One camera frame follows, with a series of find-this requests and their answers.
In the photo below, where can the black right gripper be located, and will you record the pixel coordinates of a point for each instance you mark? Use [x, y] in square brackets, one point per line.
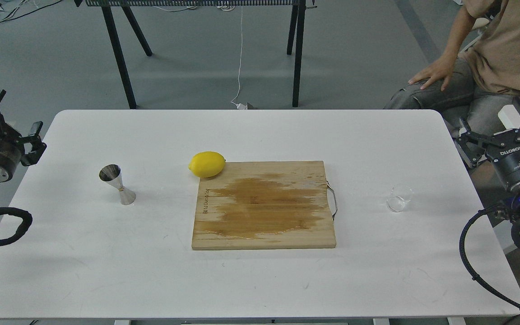
[506, 161]

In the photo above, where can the steel double jigger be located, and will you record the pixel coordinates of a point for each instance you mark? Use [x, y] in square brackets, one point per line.
[111, 174]

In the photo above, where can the small clear glass beaker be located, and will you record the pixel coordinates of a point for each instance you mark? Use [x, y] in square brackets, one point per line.
[400, 197]

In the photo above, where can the person's bare hand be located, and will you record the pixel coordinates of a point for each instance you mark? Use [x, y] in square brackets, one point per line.
[439, 71]

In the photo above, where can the seated person in tan shirt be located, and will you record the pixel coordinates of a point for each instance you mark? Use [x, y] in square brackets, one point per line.
[485, 35]

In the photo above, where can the yellow lemon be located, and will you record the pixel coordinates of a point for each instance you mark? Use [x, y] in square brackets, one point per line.
[207, 164]

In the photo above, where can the wooden cutting board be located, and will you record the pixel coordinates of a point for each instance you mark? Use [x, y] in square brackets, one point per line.
[263, 205]

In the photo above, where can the black metal frame table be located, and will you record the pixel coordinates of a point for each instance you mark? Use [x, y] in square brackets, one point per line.
[150, 39]

